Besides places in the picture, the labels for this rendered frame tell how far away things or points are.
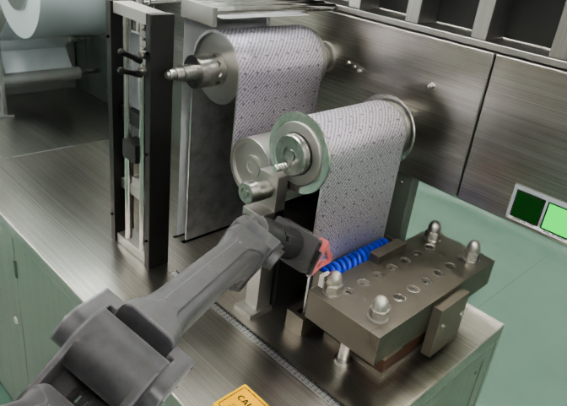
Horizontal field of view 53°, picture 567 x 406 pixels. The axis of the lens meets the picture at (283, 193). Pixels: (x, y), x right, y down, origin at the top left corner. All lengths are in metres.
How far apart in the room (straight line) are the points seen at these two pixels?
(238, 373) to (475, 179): 0.59
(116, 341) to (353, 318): 0.56
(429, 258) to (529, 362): 1.64
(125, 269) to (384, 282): 0.56
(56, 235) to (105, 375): 0.94
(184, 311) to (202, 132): 0.74
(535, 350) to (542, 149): 1.84
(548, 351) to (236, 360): 2.04
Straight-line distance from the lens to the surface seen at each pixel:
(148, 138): 1.14
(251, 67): 1.12
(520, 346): 2.87
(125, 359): 0.50
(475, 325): 1.29
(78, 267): 1.31
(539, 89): 1.12
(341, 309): 1.01
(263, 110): 1.17
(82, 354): 0.51
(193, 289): 0.62
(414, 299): 1.08
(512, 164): 1.16
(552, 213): 1.15
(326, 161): 0.97
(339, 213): 1.07
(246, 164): 1.12
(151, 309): 0.56
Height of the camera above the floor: 1.63
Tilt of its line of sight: 26 degrees down
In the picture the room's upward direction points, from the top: 7 degrees clockwise
